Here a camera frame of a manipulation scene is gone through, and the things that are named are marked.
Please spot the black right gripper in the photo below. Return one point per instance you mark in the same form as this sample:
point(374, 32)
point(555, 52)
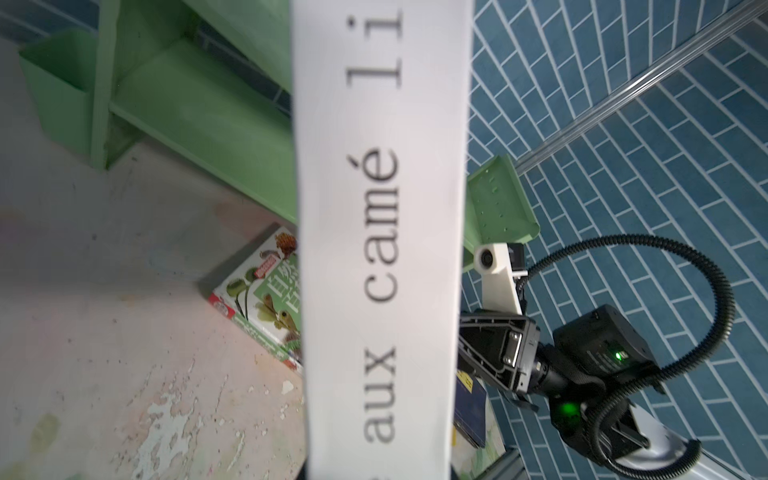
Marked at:
point(501, 349)

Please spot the green nature encyclopedia book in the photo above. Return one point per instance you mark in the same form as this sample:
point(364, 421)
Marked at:
point(262, 296)

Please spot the white paperback book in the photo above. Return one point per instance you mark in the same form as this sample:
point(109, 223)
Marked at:
point(380, 115)

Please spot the dark blue book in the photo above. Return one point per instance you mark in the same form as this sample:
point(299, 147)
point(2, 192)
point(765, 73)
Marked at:
point(469, 409)

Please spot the green metal bookshelf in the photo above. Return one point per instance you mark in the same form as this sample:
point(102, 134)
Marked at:
point(213, 80)

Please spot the green plastic side bin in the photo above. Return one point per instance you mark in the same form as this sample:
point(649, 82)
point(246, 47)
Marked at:
point(60, 75)

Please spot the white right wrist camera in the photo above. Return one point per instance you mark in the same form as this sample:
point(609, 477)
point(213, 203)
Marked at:
point(501, 266)

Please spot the right aluminium corner post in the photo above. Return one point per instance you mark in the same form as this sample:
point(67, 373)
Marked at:
point(722, 28)

